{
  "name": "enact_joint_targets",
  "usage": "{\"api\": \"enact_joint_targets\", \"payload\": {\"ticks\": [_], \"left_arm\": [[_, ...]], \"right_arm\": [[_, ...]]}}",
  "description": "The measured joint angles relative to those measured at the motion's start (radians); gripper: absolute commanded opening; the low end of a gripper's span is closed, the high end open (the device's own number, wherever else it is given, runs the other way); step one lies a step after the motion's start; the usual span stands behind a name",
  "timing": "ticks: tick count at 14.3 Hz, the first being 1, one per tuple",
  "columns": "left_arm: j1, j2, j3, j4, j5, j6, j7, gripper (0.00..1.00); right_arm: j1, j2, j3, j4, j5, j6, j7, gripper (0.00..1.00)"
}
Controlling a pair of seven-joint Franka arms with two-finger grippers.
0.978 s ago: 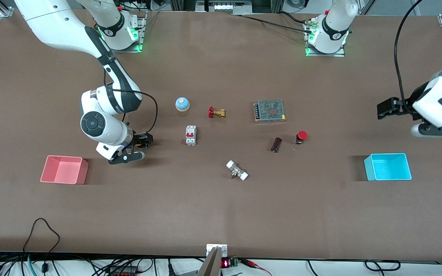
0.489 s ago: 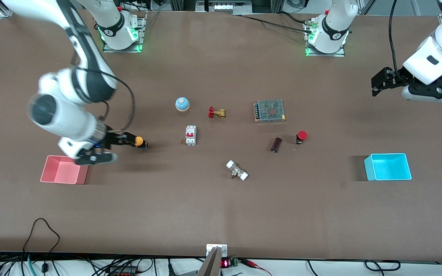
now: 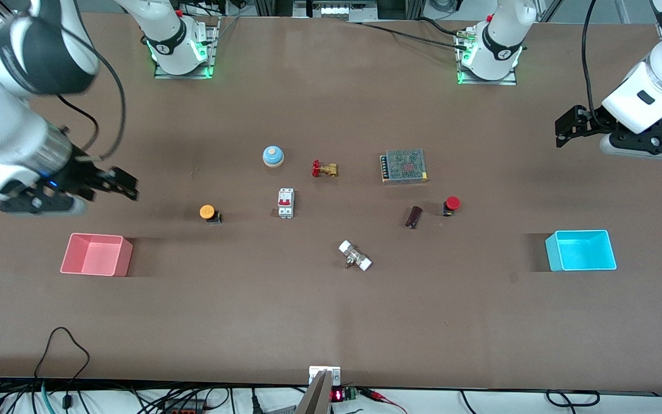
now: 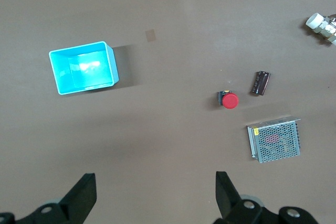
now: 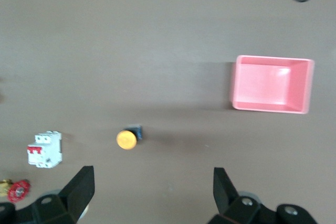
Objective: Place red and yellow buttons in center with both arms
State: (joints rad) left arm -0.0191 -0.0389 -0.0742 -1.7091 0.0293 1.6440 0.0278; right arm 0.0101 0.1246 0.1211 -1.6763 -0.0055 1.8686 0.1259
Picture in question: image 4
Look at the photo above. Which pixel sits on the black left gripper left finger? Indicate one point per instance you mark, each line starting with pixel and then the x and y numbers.
pixel 78 200

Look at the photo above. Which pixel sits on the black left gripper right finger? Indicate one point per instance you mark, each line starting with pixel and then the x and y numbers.
pixel 228 203

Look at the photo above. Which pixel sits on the red push button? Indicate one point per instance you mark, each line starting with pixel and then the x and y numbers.
pixel 230 101

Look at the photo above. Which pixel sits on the metal mesh power supply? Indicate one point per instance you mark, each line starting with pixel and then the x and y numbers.
pixel 275 140

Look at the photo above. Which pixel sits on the dark brown capacitor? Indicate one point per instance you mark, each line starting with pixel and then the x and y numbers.
pixel 260 83

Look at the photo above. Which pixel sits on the cyan plastic bin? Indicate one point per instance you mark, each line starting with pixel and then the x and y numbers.
pixel 86 69

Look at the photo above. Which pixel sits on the brown tape patch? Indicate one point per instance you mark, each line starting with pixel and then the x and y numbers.
pixel 150 35

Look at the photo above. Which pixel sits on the metal fitting with white ends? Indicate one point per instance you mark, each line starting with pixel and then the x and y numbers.
pixel 319 23

